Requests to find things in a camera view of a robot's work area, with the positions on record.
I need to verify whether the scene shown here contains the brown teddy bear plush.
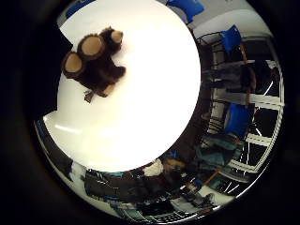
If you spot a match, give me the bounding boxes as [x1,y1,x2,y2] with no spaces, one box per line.
[61,26,127,104]

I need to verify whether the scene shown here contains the black container box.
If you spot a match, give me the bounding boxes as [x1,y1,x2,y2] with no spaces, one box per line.
[29,26,73,121]

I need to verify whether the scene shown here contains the white bag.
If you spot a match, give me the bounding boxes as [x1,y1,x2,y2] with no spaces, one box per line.
[142,158,165,177]

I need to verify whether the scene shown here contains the tan furry bundle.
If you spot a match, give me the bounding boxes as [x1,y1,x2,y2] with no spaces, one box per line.
[163,157,187,173]

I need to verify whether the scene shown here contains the white drawer cabinet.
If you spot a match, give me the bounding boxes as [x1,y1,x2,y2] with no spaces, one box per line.
[209,90,231,135]

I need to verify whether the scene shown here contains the light blue jacket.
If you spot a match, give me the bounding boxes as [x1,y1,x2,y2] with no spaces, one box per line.
[196,134,242,168]

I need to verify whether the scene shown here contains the black jacket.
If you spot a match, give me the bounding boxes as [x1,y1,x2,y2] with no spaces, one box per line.
[83,170,163,204]

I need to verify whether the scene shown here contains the blue chair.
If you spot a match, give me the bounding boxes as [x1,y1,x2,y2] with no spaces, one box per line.
[65,0,95,18]
[224,102,256,140]
[165,0,205,24]
[219,24,243,54]

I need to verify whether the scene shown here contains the wooden stick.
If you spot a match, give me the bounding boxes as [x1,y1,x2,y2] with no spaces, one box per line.
[202,167,224,187]

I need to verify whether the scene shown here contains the black laptop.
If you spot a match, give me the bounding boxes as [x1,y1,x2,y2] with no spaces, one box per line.
[137,200,177,217]

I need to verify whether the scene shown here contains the seated person in grey shirt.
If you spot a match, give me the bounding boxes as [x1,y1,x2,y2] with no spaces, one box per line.
[174,184,226,214]

